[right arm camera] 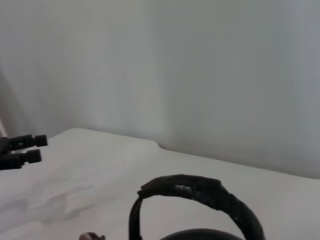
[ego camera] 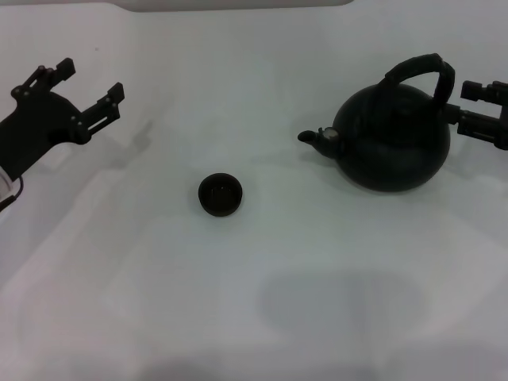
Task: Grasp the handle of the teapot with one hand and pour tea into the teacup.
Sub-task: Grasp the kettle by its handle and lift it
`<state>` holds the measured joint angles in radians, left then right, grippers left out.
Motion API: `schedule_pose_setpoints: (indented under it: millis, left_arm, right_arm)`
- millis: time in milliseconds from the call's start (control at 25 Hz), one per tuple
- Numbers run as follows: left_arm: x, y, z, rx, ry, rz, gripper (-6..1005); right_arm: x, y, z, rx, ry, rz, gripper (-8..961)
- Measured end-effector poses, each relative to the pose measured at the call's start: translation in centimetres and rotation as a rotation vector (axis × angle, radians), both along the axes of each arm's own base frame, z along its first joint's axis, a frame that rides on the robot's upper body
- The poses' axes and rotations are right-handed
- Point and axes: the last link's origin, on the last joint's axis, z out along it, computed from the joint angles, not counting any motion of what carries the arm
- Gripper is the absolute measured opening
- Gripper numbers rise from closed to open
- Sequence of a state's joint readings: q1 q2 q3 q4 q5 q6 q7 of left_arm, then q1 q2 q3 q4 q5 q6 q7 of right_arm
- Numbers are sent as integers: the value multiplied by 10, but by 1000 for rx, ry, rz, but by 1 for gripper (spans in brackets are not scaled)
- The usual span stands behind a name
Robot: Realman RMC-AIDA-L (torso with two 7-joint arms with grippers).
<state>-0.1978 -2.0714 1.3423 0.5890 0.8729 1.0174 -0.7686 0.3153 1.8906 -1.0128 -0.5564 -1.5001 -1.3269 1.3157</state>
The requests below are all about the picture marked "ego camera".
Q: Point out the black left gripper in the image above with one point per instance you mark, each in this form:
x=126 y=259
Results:
x=39 y=127

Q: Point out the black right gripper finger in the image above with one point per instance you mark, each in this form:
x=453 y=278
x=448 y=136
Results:
x=486 y=93
x=484 y=127

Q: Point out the black round teapot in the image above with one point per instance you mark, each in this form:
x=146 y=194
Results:
x=393 y=147

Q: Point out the dark round teacup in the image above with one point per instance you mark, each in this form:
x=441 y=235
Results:
x=220 y=195

